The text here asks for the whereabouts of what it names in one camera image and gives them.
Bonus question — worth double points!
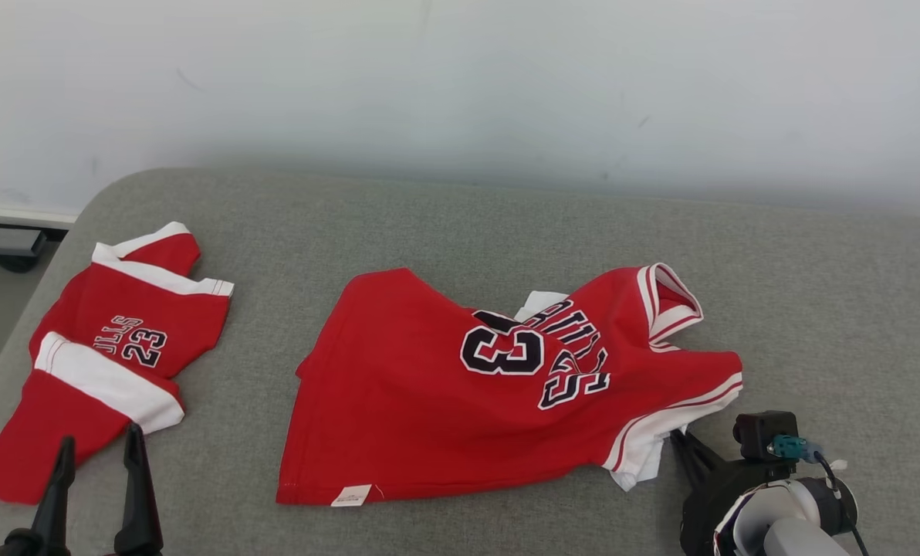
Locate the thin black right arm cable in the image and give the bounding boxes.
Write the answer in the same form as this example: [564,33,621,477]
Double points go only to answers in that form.
[813,452,871,556]

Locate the teal right camera cable connector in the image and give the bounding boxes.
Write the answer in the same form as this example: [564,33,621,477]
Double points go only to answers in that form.
[767,434,825,466]

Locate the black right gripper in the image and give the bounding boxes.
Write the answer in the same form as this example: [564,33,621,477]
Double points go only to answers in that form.
[669,429,799,556]

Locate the grey metal furniture base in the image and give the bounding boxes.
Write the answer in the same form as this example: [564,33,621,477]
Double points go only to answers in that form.
[0,222,49,273]

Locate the white wall baseboard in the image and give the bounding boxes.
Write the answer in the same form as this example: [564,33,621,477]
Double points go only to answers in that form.
[0,201,81,230]

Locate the red basketball jersey number 23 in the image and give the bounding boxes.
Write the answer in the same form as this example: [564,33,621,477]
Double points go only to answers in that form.
[276,262,744,509]

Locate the red shorts with white bands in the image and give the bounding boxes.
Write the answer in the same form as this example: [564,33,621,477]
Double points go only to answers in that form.
[0,221,235,506]

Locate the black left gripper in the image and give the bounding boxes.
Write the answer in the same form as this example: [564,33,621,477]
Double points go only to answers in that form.
[0,422,165,556]

